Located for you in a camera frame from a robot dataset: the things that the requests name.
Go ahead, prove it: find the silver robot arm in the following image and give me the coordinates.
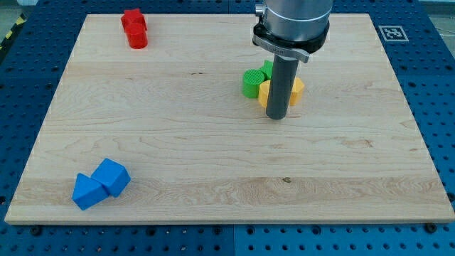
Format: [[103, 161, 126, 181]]
[[252, 0, 333, 63]]

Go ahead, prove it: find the wooden board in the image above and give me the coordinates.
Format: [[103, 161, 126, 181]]
[[5, 14, 454, 225]]

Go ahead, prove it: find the yellow heart block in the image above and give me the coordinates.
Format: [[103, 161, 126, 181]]
[[257, 80, 270, 108]]

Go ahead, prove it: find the green cylinder block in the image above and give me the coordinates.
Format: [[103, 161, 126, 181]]
[[242, 69, 265, 98]]

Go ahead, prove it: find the green star block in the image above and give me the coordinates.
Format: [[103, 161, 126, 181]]
[[259, 60, 273, 80]]

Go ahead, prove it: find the yellow hexagon block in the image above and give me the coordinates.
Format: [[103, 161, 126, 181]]
[[289, 78, 305, 106]]

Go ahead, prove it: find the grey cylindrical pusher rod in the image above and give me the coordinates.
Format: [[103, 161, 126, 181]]
[[266, 55, 299, 120]]

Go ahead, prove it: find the blue cube block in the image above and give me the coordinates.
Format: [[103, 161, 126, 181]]
[[91, 159, 131, 198]]

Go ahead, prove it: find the red cylinder block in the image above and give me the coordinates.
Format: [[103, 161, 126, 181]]
[[125, 23, 148, 49]]

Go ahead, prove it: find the red star block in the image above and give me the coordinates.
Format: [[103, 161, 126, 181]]
[[120, 8, 147, 30]]

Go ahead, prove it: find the blue triangular block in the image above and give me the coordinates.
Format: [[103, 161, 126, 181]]
[[72, 174, 109, 210]]

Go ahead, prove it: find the fiducial marker tag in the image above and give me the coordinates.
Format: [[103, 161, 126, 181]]
[[378, 25, 409, 42]]

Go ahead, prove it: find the black yellow hazard tape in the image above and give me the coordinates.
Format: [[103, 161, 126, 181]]
[[1, 12, 27, 51]]

